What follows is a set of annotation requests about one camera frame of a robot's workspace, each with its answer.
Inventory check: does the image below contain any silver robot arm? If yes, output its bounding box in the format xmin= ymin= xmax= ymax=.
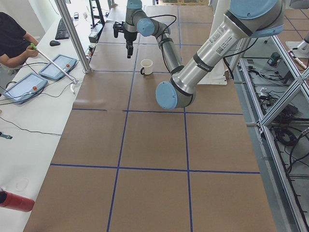
xmin=124 ymin=0 xmax=285 ymax=109

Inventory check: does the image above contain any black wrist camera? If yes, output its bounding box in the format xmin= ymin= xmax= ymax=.
xmin=113 ymin=21 xmax=125 ymax=38

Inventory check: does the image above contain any person in black shirt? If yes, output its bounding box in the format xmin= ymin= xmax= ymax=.
xmin=0 ymin=12 xmax=38 ymax=68

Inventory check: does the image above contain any black computer box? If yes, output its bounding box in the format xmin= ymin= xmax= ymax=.
xmin=88 ymin=23 xmax=104 ymax=43

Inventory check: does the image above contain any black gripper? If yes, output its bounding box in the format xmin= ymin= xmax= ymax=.
xmin=124 ymin=30 xmax=137 ymax=58

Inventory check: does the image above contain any far teach pendant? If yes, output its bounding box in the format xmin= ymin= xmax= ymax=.
xmin=38 ymin=54 xmax=78 ymax=82

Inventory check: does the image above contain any red bottle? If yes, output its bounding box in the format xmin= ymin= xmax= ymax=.
xmin=0 ymin=191 xmax=35 ymax=212

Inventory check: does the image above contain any white mug black handle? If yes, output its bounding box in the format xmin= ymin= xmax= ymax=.
xmin=140 ymin=59 xmax=153 ymax=75

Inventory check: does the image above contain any silver rod green grip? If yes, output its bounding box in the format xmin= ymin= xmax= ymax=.
xmin=30 ymin=43 xmax=78 ymax=85

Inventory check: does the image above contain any teach pendant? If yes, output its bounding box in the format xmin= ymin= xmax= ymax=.
xmin=3 ymin=72 xmax=48 ymax=104
xmin=38 ymin=54 xmax=78 ymax=82

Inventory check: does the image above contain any brown paper table cover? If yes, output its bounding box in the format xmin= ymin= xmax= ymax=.
xmin=25 ymin=1 xmax=276 ymax=232

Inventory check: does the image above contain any aluminium frame post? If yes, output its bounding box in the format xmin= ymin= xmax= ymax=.
xmin=55 ymin=0 xmax=91 ymax=73

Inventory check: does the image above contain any near teach pendant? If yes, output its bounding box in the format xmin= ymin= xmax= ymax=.
xmin=3 ymin=72 xmax=48 ymax=104

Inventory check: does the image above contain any black computer mouse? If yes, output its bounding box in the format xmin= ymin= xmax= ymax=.
xmin=49 ymin=40 xmax=61 ymax=46

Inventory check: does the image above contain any black keyboard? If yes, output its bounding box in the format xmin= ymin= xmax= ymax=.
xmin=55 ymin=18 xmax=70 ymax=40

